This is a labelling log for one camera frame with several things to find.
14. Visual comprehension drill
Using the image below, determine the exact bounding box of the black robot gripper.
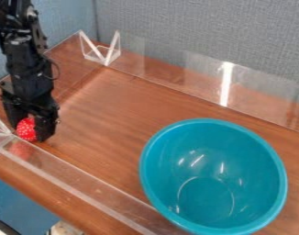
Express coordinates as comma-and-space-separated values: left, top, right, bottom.
0, 61, 58, 142

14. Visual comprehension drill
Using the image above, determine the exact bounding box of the red toy strawberry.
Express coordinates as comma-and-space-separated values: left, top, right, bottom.
15, 117, 37, 141

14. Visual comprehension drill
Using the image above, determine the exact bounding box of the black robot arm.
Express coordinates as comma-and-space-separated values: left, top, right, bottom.
0, 0, 58, 141

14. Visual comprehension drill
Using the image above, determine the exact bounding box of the blue plastic bowl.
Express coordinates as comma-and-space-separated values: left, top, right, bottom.
138, 118, 288, 235

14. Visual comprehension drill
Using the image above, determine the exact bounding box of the clear acrylic front barrier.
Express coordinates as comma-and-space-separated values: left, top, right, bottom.
0, 133, 186, 235

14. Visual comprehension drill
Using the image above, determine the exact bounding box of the clear acrylic barrier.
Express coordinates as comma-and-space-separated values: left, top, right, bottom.
0, 133, 186, 235
106, 31, 299, 132

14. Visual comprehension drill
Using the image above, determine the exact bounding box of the clear acrylic back barrier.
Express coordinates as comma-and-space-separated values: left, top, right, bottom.
106, 31, 299, 132

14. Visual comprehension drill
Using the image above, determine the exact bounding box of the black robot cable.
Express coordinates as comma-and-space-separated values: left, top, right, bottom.
43, 58, 61, 82

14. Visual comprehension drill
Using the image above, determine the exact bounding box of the clear acrylic corner bracket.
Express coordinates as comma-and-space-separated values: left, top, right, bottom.
78, 30, 121, 66

